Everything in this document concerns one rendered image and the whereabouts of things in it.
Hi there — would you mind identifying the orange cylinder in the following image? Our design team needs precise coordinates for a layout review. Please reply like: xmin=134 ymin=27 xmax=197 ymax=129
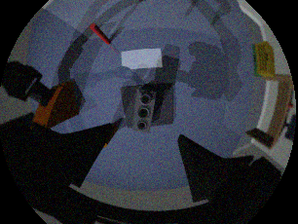
xmin=105 ymin=124 xmax=118 ymax=148

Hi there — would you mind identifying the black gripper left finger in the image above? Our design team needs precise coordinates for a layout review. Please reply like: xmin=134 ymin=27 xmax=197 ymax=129
xmin=31 ymin=123 xmax=113 ymax=188

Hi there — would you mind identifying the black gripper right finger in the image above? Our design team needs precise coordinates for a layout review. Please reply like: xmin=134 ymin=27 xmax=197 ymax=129
xmin=177 ymin=134 xmax=254 ymax=203

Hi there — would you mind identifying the red peg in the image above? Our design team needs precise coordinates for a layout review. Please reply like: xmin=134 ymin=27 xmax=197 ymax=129
xmin=90 ymin=22 xmax=111 ymax=45

